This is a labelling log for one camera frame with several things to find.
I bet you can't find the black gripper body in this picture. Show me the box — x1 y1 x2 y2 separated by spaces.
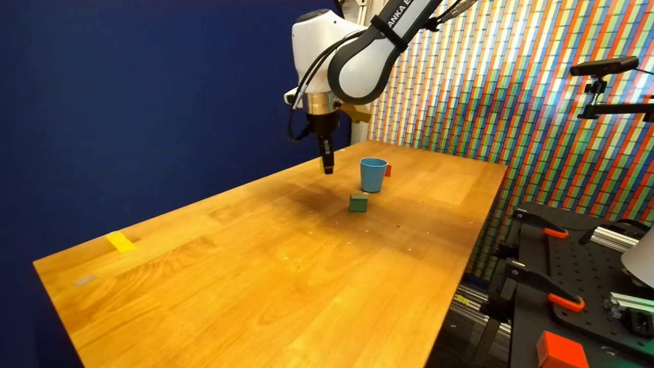
308 112 340 142

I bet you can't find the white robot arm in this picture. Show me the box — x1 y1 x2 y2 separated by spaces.
285 0 477 175

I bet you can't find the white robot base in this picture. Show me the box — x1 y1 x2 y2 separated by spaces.
622 230 654 289

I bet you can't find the blue cup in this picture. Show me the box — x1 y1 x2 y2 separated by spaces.
359 158 387 192

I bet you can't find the green block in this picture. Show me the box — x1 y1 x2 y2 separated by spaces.
350 192 369 213

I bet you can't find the yellow tape strip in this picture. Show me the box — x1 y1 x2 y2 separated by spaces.
107 231 135 253

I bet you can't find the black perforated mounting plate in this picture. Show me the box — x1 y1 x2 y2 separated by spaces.
510 204 654 368

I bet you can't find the red box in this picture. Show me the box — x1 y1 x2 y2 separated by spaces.
536 331 588 368

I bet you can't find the lower orange-handled clamp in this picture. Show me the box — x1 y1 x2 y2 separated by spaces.
507 259 587 314

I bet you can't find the orange-handled clamp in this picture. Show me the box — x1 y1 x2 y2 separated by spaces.
507 259 587 314
514 208 570 239

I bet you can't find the upper orange-handled clamp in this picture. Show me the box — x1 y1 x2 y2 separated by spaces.
514 208 570 239

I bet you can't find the black camera on stand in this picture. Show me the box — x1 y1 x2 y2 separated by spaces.
570 55 654 122

